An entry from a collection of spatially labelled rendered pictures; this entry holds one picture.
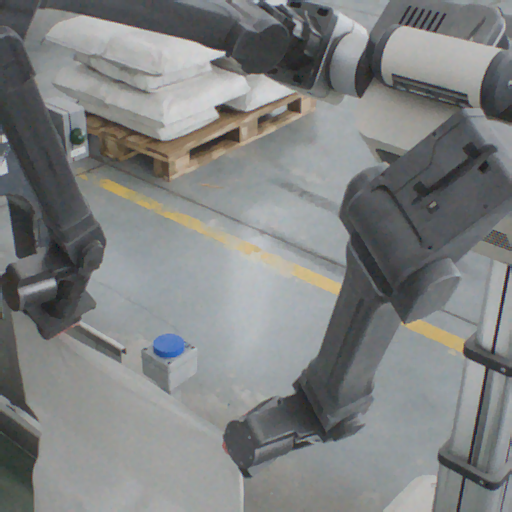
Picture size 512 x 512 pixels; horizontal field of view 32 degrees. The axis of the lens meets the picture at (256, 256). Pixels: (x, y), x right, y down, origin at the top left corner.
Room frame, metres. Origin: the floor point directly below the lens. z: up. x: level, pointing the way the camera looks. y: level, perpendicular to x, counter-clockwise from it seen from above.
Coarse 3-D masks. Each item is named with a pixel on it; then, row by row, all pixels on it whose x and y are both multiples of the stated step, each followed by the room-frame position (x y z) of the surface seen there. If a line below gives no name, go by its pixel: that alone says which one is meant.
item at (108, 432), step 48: (48, 384) 1.15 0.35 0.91; (96, 384) 1.05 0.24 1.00; (144, 384) 1.01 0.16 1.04; (48, 432) 1.12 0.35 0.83; (96, 432) 1.06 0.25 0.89; (144, 432) 0.99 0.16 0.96; (192, 432) 0.93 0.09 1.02; (48, 480) 1.05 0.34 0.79; (96, 480) 1.02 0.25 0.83; (144, 480) 0.99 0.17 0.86; (192, 480) 0.93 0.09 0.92; (240, 480) 0.88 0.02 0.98
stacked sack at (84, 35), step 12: (60, 24) 4.27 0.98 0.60; (72, 24) 4.23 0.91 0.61; (84, 24) 4.22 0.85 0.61; (96, 24) 4.20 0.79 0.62; (108, 24) 4.21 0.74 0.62; (120, 24) 4.22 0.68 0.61; (48, 36) 4.25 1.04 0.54; (60, 36) 4.20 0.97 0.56; (72, 36) 4.16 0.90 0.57; (84, 36) 4.11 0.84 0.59; (96, 36) 4.08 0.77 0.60; (108, 36) 4.10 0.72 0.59; (72, 48) 4.09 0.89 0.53; (84, 48) 4.06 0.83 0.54; (96, 48) 4.03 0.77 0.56
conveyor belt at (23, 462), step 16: (0, 448) 1.56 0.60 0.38; (16, 448) 1.56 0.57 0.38; (0, 464) 1.50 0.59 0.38; (16, 464) 1.50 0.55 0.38; (32, 464) 1.51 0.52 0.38; (0, 480) 1.45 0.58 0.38; (16, 480) 1.45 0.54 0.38; (0, 496) 1.40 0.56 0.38; (16, 496) 1.41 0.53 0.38; (32, 496) 1.41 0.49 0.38
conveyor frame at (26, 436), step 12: (0, 408) 1.65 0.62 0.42; (0, 420) 1.65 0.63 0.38; (12, 420) 1.62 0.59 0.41; (24, 420) 1.61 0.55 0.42; (0, 432) 1.62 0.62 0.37; (12, 432) 1.62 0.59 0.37; (24, 432) 1.59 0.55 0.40; (36, 432) 1.57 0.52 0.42; (24, 444) 1.59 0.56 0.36; (36, 444) 1.56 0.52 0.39; (36, 456) 1.57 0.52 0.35
